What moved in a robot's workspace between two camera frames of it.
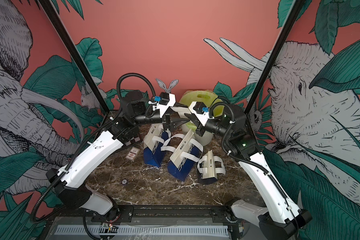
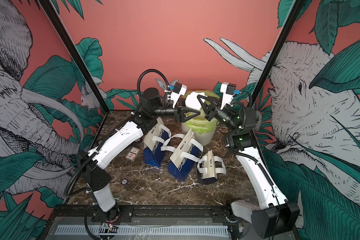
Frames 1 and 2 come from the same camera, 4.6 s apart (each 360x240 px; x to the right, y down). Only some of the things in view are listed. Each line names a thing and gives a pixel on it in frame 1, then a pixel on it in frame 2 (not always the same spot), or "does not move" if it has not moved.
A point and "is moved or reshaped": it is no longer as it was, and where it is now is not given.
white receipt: [181, 111] is moved or reshaped
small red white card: [132, 153] does not move
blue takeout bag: [186, 153] does not move
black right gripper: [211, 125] -> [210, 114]
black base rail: [156, 214] does not move
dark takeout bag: [208, 168] does not move
